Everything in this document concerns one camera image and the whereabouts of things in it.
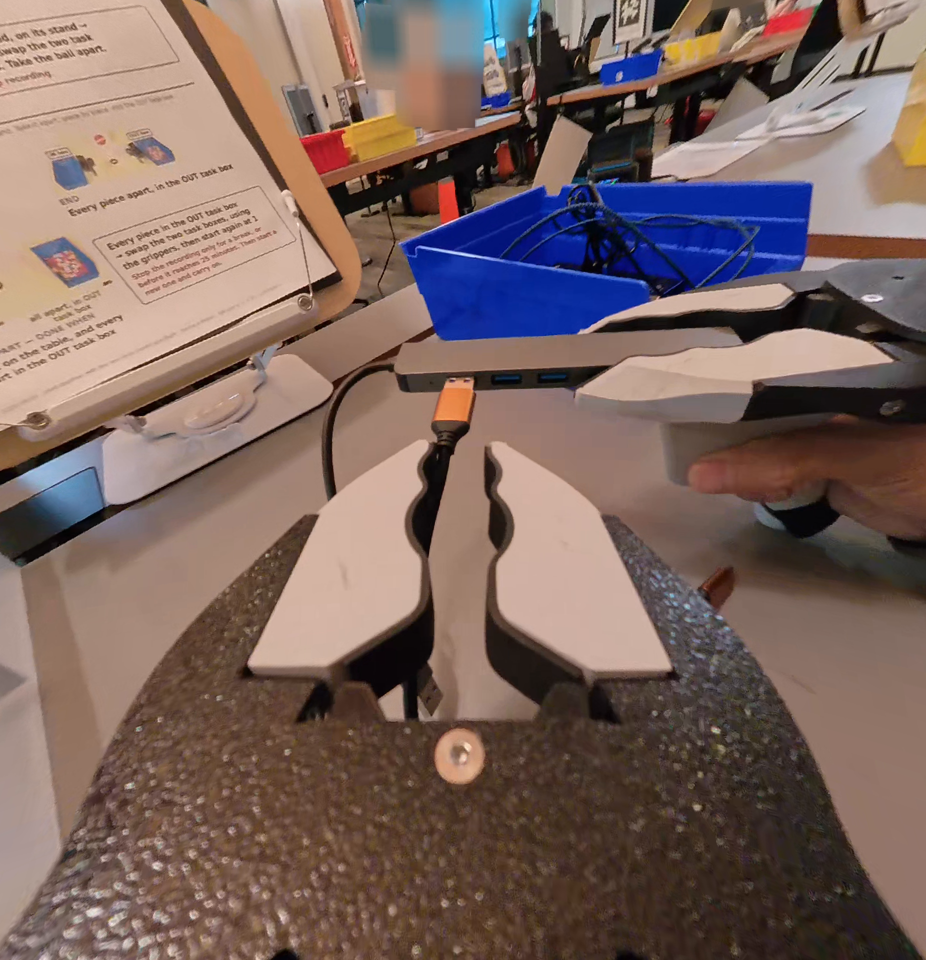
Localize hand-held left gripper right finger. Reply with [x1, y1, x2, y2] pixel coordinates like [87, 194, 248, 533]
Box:
[482, 440, 675, 687]

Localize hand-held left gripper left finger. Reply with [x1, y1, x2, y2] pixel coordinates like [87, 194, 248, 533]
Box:
[247, 440, 436, 687]

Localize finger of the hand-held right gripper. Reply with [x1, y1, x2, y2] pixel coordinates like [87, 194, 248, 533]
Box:
[574, 328, 897, 425]
[579, 282, 799, 337]

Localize black hub cable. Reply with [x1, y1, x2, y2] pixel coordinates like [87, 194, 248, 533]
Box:
[322, 363, 398, 502]

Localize blue storage bin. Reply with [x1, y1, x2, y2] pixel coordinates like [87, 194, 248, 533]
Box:
[399, 180, 814, 343]

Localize orange plug usb cable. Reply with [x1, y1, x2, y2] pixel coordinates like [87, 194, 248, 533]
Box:
[401, 373, 479, 723]

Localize grey usb hub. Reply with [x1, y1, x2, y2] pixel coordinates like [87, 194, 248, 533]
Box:
[394, 328, 743, 396]

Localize grey desk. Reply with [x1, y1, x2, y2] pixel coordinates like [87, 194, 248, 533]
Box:
[650, 71, 926, 260]
[0, 258, 926, 960]

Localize person's right hand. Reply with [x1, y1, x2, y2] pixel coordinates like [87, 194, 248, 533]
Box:
[688, 431, 926, 545]

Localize white paper sheet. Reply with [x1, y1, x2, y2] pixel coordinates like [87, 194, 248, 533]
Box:
[650, 137, 773, 181]
[736, 103, 869, 145]

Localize yellow bin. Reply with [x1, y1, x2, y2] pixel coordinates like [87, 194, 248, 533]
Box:
[892, 51, 926, 168]
[343, 114, 419, 163]
[661, 31, 724, 66]

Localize grey panel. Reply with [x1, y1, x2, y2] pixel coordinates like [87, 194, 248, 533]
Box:
[534, 116, 595, 189]

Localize long wooden table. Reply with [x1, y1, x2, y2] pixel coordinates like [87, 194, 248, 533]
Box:
[545, 28, 813, 108]
[319, 111, 526, 190]

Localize black and white marker sign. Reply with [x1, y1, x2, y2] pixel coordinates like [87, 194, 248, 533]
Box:
[613, 0, 654, 46]

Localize instruction sheet on clipboard stand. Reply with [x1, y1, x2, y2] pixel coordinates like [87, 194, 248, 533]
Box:
[0, 0, 364, 508]

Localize printed instruction sheet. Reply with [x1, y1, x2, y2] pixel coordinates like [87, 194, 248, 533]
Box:
[0, 0, 341, 430]

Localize dark blue braided cable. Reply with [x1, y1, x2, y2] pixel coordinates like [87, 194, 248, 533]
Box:
[500, 210, 761, 295]

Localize grey wall box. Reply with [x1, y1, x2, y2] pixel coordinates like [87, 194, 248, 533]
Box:
[283, 84, 319, 138]

